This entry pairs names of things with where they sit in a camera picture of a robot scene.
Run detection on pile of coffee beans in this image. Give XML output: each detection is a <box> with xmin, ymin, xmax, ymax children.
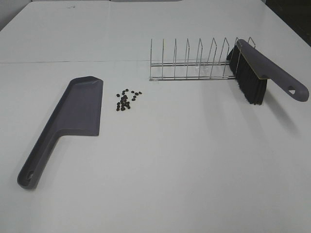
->
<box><xmin>115</xmin><ymin>88</ymin><xmax>143</xmax><ymax>112</ymax></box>

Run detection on purple plastic dustpan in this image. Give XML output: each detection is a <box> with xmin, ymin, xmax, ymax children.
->
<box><xmin>17</xmin><ymin>76</ymin><xmax>104</xmax><ymax>190</ymax></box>

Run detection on purple hand brush black bristles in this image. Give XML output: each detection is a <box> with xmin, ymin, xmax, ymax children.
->
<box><xmin>226</xmin><ymin>39</ymin><xmax>309</xmax><ymax>105</ymax></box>

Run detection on metal wire dish rack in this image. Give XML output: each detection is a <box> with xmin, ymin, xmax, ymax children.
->
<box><xmin>149</xmin><ymin>37</ymin><xmax>242</xmax><ymax>81</ymax></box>

